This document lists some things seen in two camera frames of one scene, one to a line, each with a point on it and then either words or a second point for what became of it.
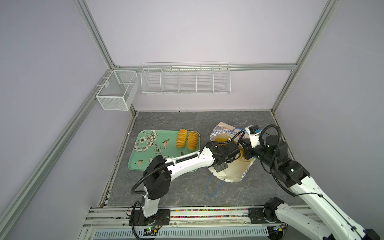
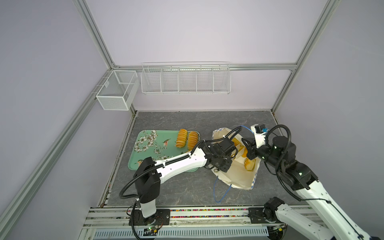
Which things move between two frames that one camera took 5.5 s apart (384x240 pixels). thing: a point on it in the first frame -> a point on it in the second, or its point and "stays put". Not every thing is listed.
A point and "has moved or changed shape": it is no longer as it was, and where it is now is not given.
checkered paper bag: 237,168 has moved or changed shape
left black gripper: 220,168 stays put
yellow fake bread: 181,138 stays put
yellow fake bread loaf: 192,140 stays put
